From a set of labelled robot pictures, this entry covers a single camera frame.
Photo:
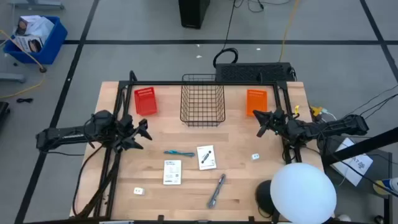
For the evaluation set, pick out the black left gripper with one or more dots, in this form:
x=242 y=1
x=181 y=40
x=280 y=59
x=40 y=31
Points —
x=125 y=132

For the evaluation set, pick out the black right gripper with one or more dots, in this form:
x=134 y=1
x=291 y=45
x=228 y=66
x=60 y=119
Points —
x=280 y=123

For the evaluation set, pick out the orange plastic basket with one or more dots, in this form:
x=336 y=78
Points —
x=256 y=101

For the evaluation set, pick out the white charger cube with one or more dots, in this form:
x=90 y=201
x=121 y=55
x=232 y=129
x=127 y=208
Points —
x=255 y=156
x=139 y=191

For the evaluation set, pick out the white box with text label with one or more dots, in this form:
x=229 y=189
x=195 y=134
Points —
x=172 y=172

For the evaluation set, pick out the white box with product picture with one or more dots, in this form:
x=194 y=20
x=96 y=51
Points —
x=206 y=158

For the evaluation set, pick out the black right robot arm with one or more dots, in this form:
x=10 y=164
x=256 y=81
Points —
x=335 y=126

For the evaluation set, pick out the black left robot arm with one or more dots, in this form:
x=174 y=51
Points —
x=62 y=135

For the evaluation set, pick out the blue plastic bin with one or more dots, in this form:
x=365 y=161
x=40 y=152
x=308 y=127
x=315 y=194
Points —
x=53 y=46

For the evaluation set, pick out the red plastic basket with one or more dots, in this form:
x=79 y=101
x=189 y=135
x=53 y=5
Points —
x=146 y=102

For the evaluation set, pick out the yellow tag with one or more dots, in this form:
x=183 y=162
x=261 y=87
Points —
x=296 y=109

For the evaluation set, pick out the black perforated metal case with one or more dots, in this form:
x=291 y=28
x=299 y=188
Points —
x=248 y=72

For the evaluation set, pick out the yellow plug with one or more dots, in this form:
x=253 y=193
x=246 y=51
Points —
x=316 y=111

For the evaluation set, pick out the black round lamp base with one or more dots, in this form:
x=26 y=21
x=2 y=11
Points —
x=263 y=197

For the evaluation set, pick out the white globe lamp shade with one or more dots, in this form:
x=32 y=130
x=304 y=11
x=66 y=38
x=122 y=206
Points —
x=303 y=193

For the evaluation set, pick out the black table edge clamp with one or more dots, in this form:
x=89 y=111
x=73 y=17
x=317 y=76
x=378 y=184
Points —
x=160 y=218
x=251 y=219

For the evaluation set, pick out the white paper sheet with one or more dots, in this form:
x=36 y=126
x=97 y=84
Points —
x=357 y=165

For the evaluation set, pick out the black diagonal bar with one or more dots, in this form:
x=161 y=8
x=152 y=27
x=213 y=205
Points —
x=367 y=144

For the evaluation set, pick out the dark side table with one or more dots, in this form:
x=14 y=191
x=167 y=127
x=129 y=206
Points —
x=380 y=168

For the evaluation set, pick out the black computer tower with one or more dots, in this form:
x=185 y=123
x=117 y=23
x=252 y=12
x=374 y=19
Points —
x=193 y=14

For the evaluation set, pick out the yellow and blue roll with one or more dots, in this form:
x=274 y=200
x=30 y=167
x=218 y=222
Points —
x=387 y=186

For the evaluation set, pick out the grey metal stand foot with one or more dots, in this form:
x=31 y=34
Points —
x=37 y=4
x=12 y=77

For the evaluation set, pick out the white printed carton box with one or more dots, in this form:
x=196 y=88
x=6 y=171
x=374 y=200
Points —
x=37 y=26
x=28 y=43

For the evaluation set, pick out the black aluminium frame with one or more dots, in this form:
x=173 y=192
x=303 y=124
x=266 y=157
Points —
x=155 y=83

